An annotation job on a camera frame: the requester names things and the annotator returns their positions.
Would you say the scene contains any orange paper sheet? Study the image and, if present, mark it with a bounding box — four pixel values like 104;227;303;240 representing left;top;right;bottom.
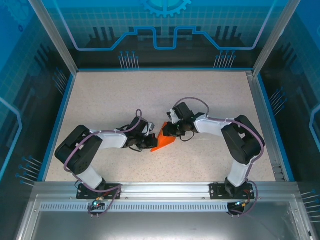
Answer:
150;121;177;153

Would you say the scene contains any blue table edge strip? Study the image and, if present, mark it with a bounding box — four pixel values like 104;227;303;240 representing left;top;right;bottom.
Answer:
256;73;296;183
76;66;254;74
40;73;77;183

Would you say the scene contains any small adapter board with LED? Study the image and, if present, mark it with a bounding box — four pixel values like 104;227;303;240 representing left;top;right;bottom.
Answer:
232;199;252;209
90;198;105;210

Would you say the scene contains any thin black right gripper cable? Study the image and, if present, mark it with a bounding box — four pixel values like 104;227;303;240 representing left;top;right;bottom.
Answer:
180;129;196;143

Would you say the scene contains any aluminium mounting rail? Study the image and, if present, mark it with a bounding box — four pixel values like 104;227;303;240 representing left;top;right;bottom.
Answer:
33;181;300;202

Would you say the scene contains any slotted grey cable duct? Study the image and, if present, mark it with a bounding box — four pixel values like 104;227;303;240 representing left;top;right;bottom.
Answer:
39;202;233;213

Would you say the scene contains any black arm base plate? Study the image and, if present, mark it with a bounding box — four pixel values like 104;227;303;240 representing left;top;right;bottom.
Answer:
209;182;254;201
76;183;123;201

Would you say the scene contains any aluminium side rail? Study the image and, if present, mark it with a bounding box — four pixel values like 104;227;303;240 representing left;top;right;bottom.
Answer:
245;70;288;183

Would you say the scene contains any blue gear graphic wall panel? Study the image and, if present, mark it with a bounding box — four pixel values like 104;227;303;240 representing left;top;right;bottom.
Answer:
41;0;288;70

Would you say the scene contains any blue circuit graphic wall panel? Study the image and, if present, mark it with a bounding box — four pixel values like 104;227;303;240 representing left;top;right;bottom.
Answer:
257;0;320;240
0;0;76;240

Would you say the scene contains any aluminium frame post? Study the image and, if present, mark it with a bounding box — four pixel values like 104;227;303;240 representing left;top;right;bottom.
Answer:
251;0;302;77
27;0;79;76

